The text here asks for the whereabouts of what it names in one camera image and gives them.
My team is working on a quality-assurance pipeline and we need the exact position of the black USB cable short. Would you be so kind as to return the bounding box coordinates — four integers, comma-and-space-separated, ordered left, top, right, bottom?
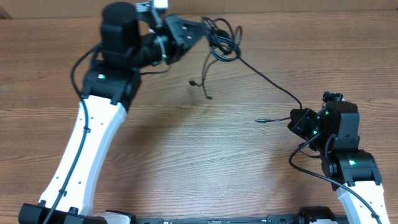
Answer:
188, 17, 243, 100

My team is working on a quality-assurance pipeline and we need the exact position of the black USB cable long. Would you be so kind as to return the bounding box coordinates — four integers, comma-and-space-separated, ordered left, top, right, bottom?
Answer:
201, 16, 304, 124

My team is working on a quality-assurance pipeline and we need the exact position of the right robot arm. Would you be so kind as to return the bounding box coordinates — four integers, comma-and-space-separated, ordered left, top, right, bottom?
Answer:
288, 100, 389, 223

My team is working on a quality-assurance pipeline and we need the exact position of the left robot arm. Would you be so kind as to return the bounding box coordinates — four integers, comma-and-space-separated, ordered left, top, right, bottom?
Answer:
18, 1, 205, 224

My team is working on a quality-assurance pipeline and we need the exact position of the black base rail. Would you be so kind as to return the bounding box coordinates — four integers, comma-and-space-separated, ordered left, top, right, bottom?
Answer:
97, 206, 349, 224

